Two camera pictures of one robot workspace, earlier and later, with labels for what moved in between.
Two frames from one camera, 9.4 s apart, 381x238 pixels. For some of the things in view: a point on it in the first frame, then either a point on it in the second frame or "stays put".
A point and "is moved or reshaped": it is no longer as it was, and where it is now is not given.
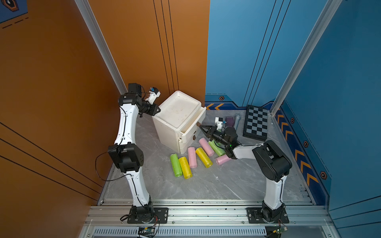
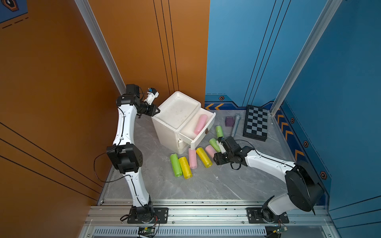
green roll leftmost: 176,165 stays put
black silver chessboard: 255,122 stays put
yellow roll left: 185,167 stays put
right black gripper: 212,132 to 218,159
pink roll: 192,157 stays put
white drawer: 191,126 is moved or reshaped
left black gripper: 154,108 stays put
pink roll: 222,159 is moved or reshaped
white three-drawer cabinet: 176,123 stays put
